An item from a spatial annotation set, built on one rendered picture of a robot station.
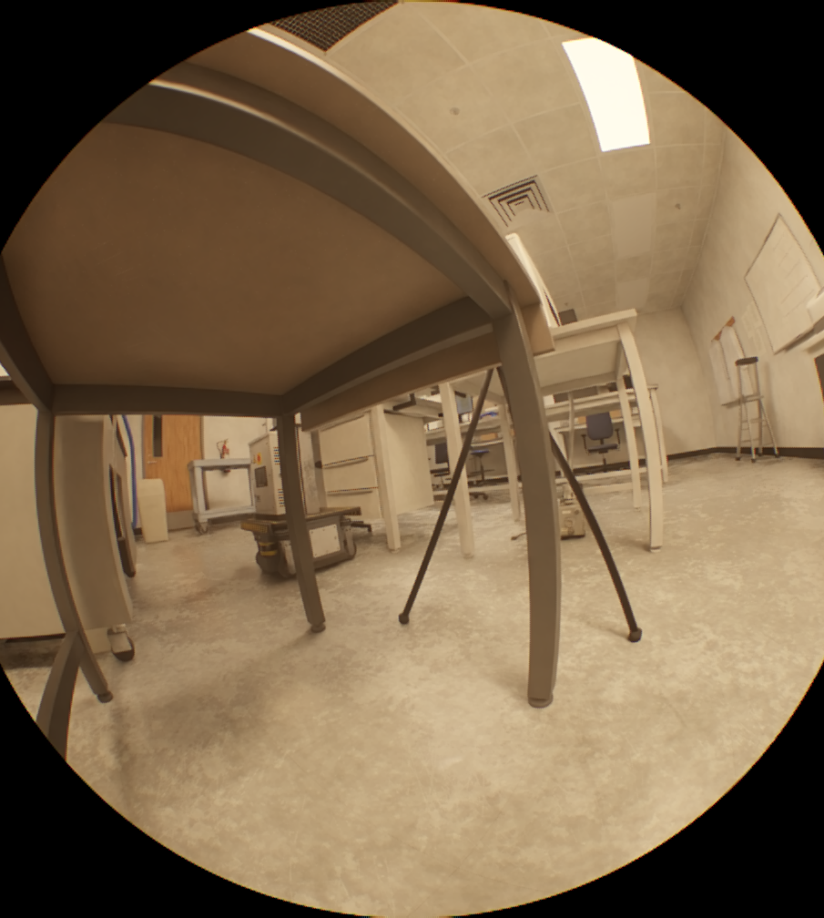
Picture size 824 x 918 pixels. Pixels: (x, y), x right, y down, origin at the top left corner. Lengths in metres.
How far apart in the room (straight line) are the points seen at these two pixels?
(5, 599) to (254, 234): 0.96
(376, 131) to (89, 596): 0.96
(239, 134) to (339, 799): 0.64
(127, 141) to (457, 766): 0.75
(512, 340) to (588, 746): 0.59
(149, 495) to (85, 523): 2.75
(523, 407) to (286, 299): 0.36
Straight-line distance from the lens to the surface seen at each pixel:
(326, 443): 1.98
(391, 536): 1.62
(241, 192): 0.32
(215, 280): 0.41
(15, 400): 0.99
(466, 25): 2.46
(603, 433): 4.95
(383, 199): 0.25
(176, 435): 4.99
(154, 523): 3.60
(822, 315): 2.36
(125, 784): 0.65
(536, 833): 0.45
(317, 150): 0.22
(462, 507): 1.33
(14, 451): 0.94
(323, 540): 1.45
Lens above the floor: 0.42
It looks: 3 degrees up
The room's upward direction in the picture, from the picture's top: 7 degrees counter-clockwise
